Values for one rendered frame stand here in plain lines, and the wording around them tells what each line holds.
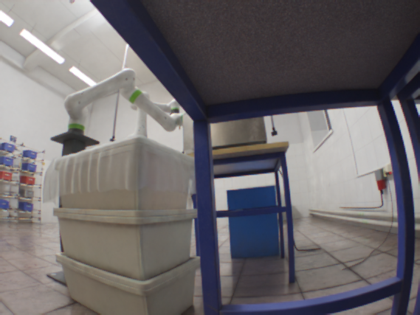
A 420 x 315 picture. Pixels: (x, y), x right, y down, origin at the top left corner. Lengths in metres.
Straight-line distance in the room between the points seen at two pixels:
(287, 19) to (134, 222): 0.60
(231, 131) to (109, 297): 1.00
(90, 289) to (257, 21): 0.99
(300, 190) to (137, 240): 4.65
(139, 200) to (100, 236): 0.23
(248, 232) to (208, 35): 1.61
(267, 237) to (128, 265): 1.30
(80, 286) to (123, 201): 0.49
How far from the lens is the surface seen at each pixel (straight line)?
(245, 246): 1.81
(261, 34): 0.37
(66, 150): 1.46
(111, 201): 0.75
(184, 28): 0.35
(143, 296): 0.70
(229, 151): 1.05
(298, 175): 5.11
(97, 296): 0.92
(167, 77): 0.38
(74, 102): 1.37
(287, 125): 5.40
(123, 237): 0.70
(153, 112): 1.51
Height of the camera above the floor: 0.46
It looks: 14 degrees up
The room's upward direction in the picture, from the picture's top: 4 degrees counter-clockwise
